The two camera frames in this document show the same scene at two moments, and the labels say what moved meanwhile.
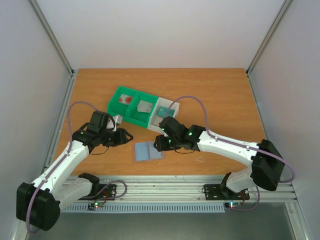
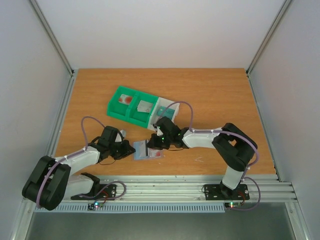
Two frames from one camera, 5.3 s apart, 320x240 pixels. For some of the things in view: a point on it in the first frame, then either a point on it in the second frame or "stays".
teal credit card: (162, 110) stays
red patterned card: (124, 99) stays
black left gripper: (122, 139) to (127, 150)
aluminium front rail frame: (180, 189) stays
